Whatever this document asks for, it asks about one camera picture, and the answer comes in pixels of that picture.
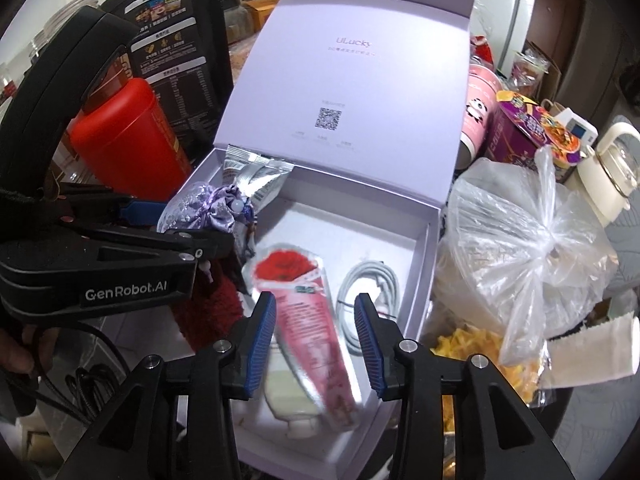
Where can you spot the black stand-up pouch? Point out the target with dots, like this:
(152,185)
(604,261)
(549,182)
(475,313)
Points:
(190,85)

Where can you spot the dark red fuzzy cloth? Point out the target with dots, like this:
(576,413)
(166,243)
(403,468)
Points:
(210,305)

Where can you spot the small cardboard box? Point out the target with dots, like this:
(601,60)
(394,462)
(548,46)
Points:
(262,12)

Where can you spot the pink pouch with red flower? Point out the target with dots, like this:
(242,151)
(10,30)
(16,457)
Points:
(310,320)

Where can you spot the clear wrapped snack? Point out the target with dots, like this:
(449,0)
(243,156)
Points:
(530,72)

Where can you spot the yellow snack bag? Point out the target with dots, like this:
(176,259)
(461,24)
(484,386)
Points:
(480,350)

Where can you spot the red canister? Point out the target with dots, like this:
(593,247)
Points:
(130,135)

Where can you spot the glass jar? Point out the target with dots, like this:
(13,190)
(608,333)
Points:
(237,17)

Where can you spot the cream water bottle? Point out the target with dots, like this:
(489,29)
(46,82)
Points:
(605,175)

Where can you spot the pink panda cup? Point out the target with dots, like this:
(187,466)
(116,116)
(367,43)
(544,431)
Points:
(477,115)

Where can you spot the grey leaf-pattern cushion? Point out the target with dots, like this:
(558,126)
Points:
(625,260)

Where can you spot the purple instant noodle bowl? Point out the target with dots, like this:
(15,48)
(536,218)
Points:
(530,130)

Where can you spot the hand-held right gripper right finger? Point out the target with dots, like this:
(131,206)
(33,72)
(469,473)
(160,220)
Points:
(371,350)

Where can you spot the white refrigerator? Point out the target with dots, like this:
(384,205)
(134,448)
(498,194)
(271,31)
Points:
(505,10)

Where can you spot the lavender gift box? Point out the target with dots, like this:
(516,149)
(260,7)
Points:
(350,85)

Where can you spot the lavender sachet pouch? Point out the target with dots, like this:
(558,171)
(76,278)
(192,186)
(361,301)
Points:
(200,205)

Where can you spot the white hand cream tube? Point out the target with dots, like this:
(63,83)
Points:
(285,390)

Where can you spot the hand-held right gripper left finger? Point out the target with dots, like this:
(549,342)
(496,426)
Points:
(261,345)

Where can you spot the person's left hand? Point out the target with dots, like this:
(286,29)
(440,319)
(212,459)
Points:
(22,350)

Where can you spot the silver snack packet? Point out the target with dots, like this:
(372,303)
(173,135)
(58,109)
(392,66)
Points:
(255,175)

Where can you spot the clear plastic bag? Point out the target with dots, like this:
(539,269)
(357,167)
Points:
(510,240)

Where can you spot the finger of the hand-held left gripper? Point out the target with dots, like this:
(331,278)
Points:
(142,211)
(200,242)

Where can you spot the small white gadget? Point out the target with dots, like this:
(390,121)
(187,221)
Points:
(577,130)

